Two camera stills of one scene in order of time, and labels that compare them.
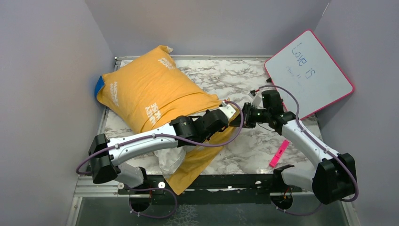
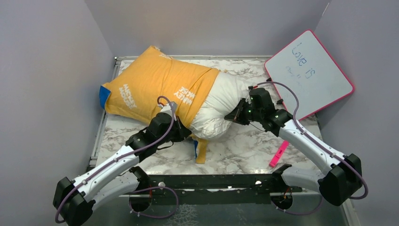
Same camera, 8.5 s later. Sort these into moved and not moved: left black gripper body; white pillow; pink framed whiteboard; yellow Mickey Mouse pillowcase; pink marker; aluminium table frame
Moved: white pillow; left black gripper body; yellow Mickey Mouse pillowcase
Not moved: pink framed whiteboard; pink marker; aluminium table frame
